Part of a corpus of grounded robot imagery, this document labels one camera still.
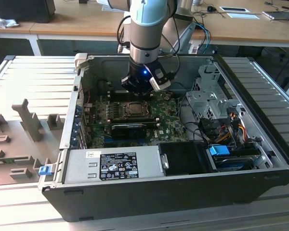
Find grey parts rack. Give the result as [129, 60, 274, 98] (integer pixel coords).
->
[0, 98, 66, 188]

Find green RAM stick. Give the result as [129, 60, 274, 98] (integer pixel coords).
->
[0, 156, 16, 167]

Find yellow red power wires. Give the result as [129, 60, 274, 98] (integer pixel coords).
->
[215, 113, 248, 145]

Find desk cable hatch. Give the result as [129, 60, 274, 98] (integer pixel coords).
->
[226, 13, 261, 20]
[218, 6, 251, 13]

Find thin red wire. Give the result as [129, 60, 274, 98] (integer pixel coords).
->
[79, 88, 92, 106]

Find perforated metal drive cage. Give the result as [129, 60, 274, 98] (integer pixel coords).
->
[184, 63, 243, 126]

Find beige plastic case latch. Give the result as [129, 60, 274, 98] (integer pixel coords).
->
[74, 52, 89, 73]

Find blue cable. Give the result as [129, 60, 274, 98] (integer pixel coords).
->
[196, 21, 211, 55]

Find grey tablet device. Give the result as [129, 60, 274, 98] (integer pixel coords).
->
[262, 10, 289, 22]

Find pale blue teach pendant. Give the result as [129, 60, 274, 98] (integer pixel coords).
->
[177, 23, 197, 54]

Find metal socket cover frame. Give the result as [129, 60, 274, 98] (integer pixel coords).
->
[123, 101, 150, 116]

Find silver CPU green edge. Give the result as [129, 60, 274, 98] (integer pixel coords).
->
[129, 103, 145, 114]

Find crumpled white paper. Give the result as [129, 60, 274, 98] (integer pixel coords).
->
[0, 13, 20, 29]

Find black graphics card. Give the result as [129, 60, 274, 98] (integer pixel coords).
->
[110, 123, 147, 140]

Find black PC case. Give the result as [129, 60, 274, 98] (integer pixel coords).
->
[38, 53, 289, 222]

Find silver power supply unit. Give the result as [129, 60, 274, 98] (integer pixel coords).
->
[62, 145, 166, 185]

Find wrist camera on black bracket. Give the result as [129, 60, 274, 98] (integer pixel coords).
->
[149, 68, 171, 92]

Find hard disk in blue carrier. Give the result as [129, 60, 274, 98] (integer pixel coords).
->
[208, 143, 256, 173]

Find blue case latch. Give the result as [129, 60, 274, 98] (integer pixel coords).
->
[38, 165, 52, 176]

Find wooden desk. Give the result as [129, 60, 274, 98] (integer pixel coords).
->
[30, 0, 289, 49]
[0, 0, 63, 56]

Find green motherboard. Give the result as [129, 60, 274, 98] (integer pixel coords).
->
[85, 92, 191, 149]

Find black box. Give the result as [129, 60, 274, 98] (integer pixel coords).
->
[0, 0, 56, 24]

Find CPU socket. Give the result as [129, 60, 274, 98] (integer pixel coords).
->
[121, 101, 152, 116]

